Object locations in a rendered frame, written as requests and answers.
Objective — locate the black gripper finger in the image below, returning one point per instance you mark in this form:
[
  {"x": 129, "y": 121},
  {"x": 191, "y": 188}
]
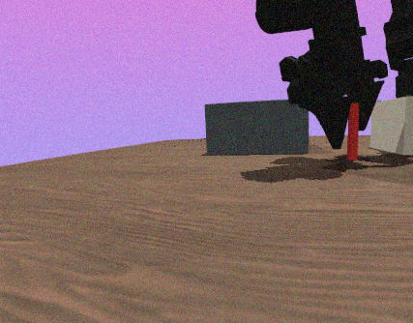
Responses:
[
  {"x": 366, "y": 95},
  {"x": 332, "y": 117}
]

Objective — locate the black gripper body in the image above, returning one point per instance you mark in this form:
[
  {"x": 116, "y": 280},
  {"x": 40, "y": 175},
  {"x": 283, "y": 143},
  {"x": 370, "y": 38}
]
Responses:
[{"x": 341, "y": 53}]

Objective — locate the red peg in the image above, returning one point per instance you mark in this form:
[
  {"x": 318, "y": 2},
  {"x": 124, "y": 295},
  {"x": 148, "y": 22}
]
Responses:
[{"x": 353, "y": 132}]

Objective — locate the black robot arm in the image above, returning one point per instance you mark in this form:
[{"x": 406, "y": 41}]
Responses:
[{"x": 278, "y": 16}]

